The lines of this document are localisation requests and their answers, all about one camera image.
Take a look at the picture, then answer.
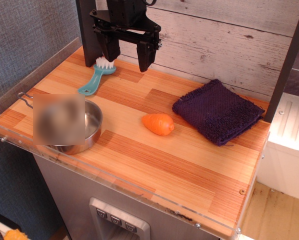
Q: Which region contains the grey toy fridge cabinet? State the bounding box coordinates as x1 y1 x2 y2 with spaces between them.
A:
31 152 230 240

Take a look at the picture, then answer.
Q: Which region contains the clear acrylic edge guard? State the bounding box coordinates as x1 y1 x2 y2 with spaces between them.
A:
0 120 242 240

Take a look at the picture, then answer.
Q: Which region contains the dark purple folded cloth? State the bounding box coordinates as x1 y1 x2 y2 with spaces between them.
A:
172 79 265 146

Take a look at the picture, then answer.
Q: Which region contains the dark vertical post left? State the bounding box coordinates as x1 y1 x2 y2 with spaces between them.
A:
75 0 103 67

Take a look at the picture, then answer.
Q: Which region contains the teal dish brush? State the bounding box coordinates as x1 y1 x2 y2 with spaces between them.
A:
77 56 116 96

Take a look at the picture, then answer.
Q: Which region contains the silver dispenser button panel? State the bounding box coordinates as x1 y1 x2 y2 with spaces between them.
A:
89 197 151 240

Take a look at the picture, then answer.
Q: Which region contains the yellow object bottom left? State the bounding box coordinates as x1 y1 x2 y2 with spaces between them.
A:
3 229 29 240

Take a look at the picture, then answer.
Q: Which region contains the dark vertical post right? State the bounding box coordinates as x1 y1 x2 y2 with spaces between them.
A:
263 20 299 123

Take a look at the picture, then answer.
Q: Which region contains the orange plastic carrot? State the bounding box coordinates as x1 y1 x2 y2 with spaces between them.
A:
141 113 175 136

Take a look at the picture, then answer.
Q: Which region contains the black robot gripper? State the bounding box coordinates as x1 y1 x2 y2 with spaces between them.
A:
90 0 161 72

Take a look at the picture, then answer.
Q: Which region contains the silver metal pot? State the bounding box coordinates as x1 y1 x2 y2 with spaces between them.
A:
17 92 103 155

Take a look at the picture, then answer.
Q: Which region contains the dark vertical post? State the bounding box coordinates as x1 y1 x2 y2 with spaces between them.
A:
75 0 103 67
263 20 299 123

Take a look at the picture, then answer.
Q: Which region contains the white toy sink unit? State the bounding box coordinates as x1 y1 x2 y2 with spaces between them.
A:
257 93 299 199

